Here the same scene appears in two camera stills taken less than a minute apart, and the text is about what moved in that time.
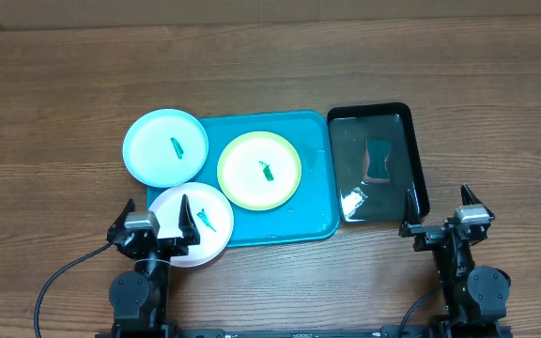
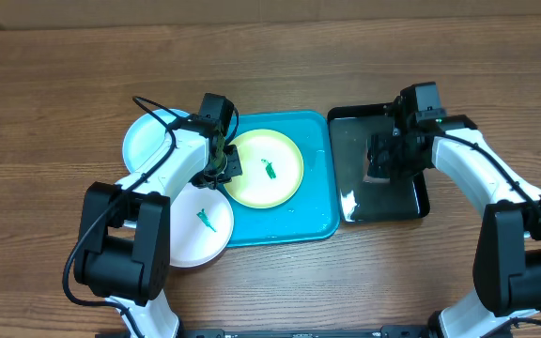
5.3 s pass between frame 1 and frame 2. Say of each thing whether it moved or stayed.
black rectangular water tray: stayed
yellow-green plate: stayed
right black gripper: moved
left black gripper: moved
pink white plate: stayed
